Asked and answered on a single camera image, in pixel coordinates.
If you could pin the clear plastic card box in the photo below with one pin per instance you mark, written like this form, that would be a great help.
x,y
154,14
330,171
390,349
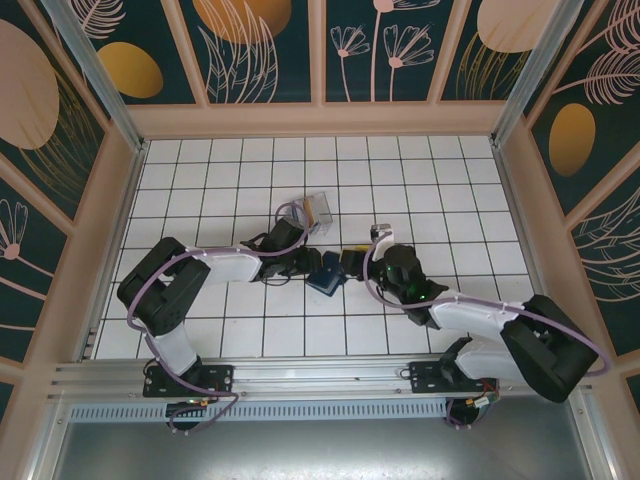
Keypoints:
x,y
325,210

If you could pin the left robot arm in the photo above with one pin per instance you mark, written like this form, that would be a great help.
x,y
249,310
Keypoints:
x,y
165,295

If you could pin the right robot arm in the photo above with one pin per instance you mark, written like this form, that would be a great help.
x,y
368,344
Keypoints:
x,y
550,350

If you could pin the gold credit card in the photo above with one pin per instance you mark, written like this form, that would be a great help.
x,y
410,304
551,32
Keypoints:
x,y
313,210

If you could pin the small controller board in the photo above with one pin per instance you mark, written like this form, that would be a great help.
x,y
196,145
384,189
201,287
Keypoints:
x,y
202,402
482,402

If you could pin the grey metal panel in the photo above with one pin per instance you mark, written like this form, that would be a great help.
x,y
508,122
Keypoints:
x,y
320,455

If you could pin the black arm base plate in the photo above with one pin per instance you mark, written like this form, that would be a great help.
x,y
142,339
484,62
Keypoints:
x,y
422,377
220,380

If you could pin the aluminium mounting rail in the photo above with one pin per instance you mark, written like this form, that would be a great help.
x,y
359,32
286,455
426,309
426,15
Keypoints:
x,y
320,372

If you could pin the aluminium frame post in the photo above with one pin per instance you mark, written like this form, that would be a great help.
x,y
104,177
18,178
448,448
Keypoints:
x,y
97,75
534,75

